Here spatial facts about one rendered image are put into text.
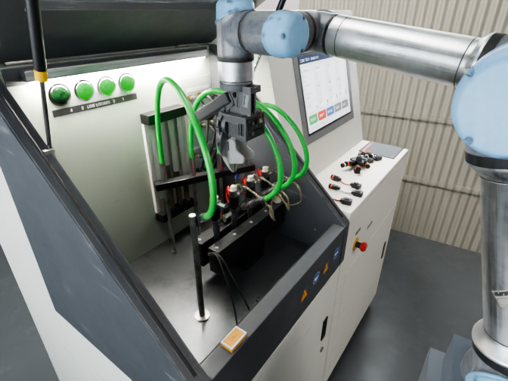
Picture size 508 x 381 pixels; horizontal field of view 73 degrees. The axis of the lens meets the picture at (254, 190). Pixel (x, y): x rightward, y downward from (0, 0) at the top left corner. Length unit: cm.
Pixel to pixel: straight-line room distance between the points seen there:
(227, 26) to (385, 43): 29
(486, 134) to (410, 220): 245
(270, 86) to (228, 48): 44
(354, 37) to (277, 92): 50
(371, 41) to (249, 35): 21
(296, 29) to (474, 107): 32
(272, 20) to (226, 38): 12
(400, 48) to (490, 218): 30
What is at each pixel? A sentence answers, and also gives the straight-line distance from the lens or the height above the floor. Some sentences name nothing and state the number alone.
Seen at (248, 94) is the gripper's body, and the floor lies 140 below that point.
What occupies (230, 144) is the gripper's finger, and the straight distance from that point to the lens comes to 78.
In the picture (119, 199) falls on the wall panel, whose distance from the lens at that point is 108.
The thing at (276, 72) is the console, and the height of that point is 138.
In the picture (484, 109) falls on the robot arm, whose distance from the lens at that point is 45.
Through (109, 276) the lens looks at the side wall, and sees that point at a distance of 69.
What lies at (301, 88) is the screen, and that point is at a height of 131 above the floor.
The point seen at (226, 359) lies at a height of 95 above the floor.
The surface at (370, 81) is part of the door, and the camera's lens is 259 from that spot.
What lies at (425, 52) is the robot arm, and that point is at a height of 150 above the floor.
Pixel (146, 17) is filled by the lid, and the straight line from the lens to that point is 91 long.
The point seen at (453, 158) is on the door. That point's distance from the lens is 266.
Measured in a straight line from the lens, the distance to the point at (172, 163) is 114.
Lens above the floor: 156
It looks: 28 degrees down
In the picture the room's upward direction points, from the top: straight up
